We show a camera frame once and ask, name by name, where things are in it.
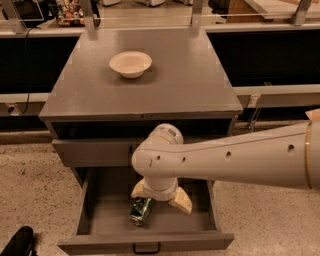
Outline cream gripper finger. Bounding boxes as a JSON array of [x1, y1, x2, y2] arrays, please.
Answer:
[[169, 187, 192, 215], [131, 180, 147, 198]]

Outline green soda can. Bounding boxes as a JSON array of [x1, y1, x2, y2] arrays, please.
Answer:
[[129, 197, 154, 227]]

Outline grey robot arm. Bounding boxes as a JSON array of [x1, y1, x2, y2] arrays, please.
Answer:
[[131, 110, 320, 214]]

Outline open grey drawer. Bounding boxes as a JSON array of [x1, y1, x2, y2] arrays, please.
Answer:
[[58, 167, 234, 255]]

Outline closed grey drawer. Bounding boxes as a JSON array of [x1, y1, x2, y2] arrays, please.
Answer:
[[52, 138, 143, 168]]

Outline grey drawer cabinet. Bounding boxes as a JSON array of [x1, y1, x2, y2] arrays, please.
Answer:
[[38, 27, 244, 188]]

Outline black shoe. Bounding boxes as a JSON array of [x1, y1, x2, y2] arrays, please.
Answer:
[[0, 226, 34, 256]]

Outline white bowl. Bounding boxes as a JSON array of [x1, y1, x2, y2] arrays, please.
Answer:
[[109, 51, 152, 78]]

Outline colourful items on shelf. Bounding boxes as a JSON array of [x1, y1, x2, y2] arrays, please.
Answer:
[[56, 0, 85, 27]]

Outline black drawer handle lower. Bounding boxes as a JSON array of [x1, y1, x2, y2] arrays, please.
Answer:
[[132, 243, 161, 255]]

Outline black cable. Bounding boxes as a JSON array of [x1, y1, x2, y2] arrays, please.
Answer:
[[19, 27, 36, 116]]

